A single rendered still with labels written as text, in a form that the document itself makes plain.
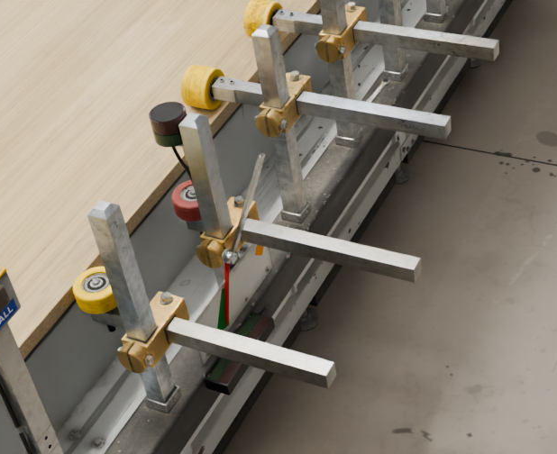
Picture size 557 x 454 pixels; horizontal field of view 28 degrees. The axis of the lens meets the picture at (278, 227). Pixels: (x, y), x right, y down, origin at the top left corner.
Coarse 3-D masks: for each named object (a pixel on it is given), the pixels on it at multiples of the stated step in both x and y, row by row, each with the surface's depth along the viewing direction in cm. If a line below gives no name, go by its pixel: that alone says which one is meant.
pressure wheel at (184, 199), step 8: (184, 184) 199; (192, 184) 199; (176, 192) 198; (184, 192) 198; (192, 192) 196; (176, 200) 196; (184, 200) 196; (192, 200) 196; (176, 208) 196; (184, 208) 195; (192, 208) 194; (184, 216) 196; (192, 216) 195; (200, 216) 196; (200, 232) 203
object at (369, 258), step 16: (192, 224) 200; (256, 224) 195; (272, 224) 195; (256, 240) 195; (272, 240) 193; (288, 240) 191; (304, 240) 190; (320, 240) 190; (336, 240) 189; (320, 256) 190; (336, 256) 188; (352, 256) 186; (368, 256) 185; (384, 256) 185; (400, 256) 184; (384, 272) 185; (400, 272) 183; (416, 272) 183
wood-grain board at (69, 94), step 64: (0, 0) 263; (64, 0) 259; (128, 0) 254; (192, 0) 250; (0, 64) 241; (64, 64) 237; (128, 64) 234; (192, 64) 230; (256, 64) 227; (0, 128) 222; (64, 128) 219; (128, 128) 216; (0, 192) 206; (64, 192) 203; (128, 192) 201; (0, 256) 192; (64, 256) 190
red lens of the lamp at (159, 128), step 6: (168, 102) 183; (174, 102) 182; (150, 114) 181; (186, 114) 180; (150, 120) 180; (174, 120) 179; (180, 120) 179; (156, 126) 179; (162, 126) 179; (168, 126) 179; (174, 126) 179; (156, 132) 180; (162, 132) 180; (168, 132) 179; (174, 132) 180
